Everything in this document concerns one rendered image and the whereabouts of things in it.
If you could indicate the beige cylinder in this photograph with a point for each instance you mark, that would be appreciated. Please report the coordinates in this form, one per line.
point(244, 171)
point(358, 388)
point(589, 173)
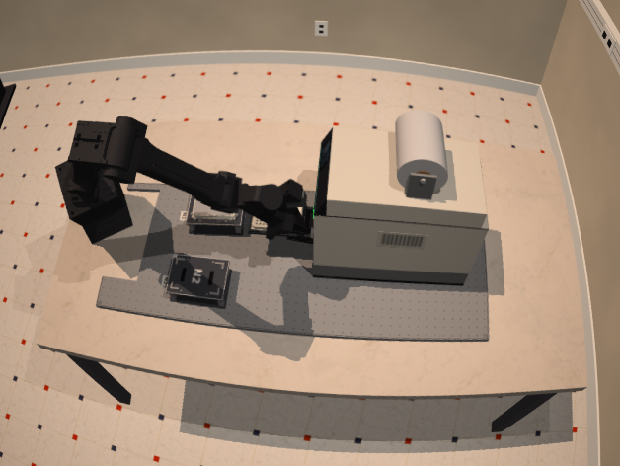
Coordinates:
point(420, 147)

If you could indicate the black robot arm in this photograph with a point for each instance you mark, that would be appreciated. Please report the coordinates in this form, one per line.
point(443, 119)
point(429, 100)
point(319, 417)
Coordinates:
point(121, 151)

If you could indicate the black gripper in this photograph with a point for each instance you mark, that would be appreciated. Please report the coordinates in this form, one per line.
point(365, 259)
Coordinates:
point(293, 224)

